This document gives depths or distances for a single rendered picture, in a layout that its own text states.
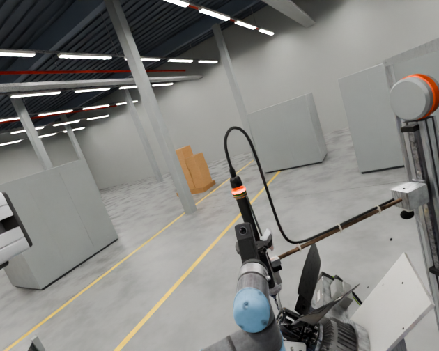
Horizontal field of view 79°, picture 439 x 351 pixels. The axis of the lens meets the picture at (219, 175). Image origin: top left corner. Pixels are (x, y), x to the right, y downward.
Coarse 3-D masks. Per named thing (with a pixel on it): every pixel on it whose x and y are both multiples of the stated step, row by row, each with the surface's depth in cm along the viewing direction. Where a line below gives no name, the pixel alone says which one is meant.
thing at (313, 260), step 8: (312, 248) 114; (312, 256) 116; (312, 264) 116; (320, 264) 124; (304, 272) 110; (312, 272) 116; (304, 280) 111; (312, 280) 116; (304, 288) 111; (312, 288) 115; (304, 296) 110; (312, 296) 114
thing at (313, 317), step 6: (354, 288) 83; (348, 294) 87; (336, 300) 80; (324, 306) 82; (330, 306) 77; (312, 312) 86; (318, 312) 79; (324, 312) 76; (300, 318) 89; (306, 318) 83; (312, 318) 78; (318, 318) 75; (312, 324) 75
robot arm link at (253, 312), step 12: (240, 276) 64; (252, 276) 62; (264, 276) 63; (240, 288) 59; (252, 288) 57; (264, 288) 59; (240, 300) 55; (252, 300) 54; (264, 300) 56; (240, 312) 54; (252, 312) 54; (264, 312) 54; (240, 324) 55; (252, 324) 54; (264, 324) 54
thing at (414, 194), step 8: (408, 184) 101; (416, 184) 99; (424, 184) 97; (392, 192) 101; (400, 192) 98; (408, 192) 95; (416, 192) 96; (424, 192) 97; (408, 200) 96; (416, 200) 96; (424, 200) 97; (408, 208) 97
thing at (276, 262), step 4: (272, 256) 90; (276, 256) 89; (272, 260) 87; (276, 260) 87; (280, 260) 88; (272, 264) 87; (276, 264) 87; (280, 264) 88; (272, 268) 87; (276, 268) 87; (280, 268) 87; (272, 272) 89; (276, 272) 88; (276, 276) 88; (280, 276) 88; (276, 280) 88; (280, 280) 88; (276, 284) 89; (280, 284) 88; (272, 288) 88; (276, 288) 87; (280, 288) 87; (272, 292) 86; (276, 292) 86
